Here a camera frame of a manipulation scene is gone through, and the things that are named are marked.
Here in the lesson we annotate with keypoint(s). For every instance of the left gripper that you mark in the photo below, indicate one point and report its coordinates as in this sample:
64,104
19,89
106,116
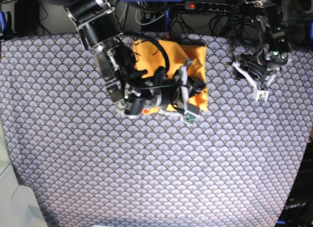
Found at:
260,74

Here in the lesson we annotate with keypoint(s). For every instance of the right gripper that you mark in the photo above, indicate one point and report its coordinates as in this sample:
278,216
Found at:
184,87

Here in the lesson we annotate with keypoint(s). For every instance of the yellow T-shirt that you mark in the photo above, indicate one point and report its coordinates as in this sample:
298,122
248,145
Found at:
149,58

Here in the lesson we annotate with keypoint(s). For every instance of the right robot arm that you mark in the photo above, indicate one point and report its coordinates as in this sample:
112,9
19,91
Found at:
131,90

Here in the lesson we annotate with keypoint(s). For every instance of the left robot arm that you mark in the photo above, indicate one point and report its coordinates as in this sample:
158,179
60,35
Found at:
272,52

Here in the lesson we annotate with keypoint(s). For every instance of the black power strip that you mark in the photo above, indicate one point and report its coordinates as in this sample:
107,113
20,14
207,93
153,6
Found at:
208,6

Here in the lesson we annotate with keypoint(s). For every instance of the blue patterned table cloth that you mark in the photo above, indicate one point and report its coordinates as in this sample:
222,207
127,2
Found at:
87,165

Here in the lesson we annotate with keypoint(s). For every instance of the black OpenArm box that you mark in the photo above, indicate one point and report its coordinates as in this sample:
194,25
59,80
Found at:
298,210

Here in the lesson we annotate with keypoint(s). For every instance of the white plastic bin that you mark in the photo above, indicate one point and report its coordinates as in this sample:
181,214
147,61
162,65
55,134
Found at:
18,204

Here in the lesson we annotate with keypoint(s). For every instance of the blue cable plug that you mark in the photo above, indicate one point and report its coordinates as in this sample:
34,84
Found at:
167,17

